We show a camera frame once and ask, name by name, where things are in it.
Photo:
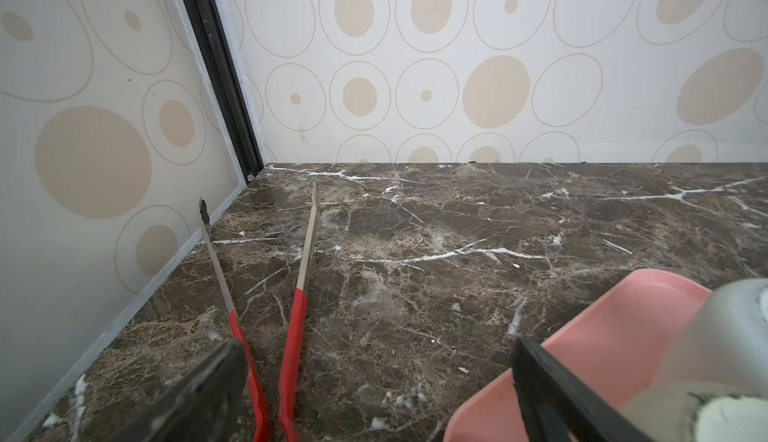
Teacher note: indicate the black corner frame post left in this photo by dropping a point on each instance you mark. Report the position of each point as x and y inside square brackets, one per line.
[209, 32]

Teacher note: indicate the dark grey ceramic mug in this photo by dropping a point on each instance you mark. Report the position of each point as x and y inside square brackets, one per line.
[712, 382]

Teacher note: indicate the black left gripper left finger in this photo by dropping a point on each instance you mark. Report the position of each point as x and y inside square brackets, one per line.
[203, 406]

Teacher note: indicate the red handled chopstick right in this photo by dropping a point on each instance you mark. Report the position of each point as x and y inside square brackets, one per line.
[293, 344]

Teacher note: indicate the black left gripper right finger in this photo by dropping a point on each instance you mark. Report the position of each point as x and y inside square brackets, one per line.
[555, 405]

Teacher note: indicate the pink plastic tray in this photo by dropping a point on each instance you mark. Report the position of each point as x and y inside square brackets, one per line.
[614, 347]

